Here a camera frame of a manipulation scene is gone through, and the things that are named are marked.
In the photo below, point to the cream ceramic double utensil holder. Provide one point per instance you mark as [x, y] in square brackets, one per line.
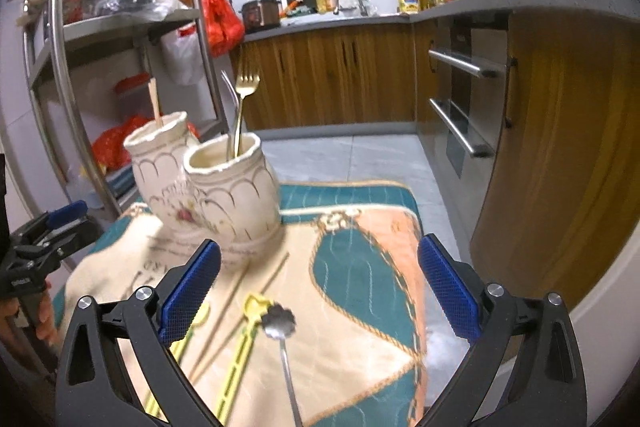
[194, 188]

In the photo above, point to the wooden chopstick in holder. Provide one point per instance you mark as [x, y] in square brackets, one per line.
[155, 101]

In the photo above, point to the built-in steel oven drawers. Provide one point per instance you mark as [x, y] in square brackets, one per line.
[470, 59]

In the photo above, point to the red plastic bag upper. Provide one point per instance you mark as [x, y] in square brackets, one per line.
[224, 29]

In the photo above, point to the printed quilted table mat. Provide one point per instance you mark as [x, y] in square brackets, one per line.
[357, 294]

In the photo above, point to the metal storage shelf rack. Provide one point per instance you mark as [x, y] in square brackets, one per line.
[79, 43]

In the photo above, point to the dark electric pressure cooker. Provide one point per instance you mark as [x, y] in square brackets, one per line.
[260, 15]

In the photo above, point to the gold fork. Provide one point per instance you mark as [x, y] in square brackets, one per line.
[246, 84]

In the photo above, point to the white plastic bag hanging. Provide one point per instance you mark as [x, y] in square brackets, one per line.
[182, 56]

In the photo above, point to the left hand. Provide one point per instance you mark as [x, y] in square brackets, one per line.
[45, 329]

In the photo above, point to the red plastic bag lower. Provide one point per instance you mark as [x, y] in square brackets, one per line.
[109, 150]

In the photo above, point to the silver flower-shaped spoon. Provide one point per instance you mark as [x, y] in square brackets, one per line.
[279, 324]

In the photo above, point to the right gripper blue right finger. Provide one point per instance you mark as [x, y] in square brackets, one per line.
[547, 384]

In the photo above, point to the red plastic bag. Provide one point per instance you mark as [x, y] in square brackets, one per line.
[224, 29]
[109, 150]

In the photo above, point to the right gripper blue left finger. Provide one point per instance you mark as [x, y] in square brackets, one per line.
[93, 386]

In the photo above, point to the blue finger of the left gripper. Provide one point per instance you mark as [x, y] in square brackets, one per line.
[65, 215]

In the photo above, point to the wooden kitchen cabinets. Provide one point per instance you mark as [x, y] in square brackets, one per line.
[563, 198]

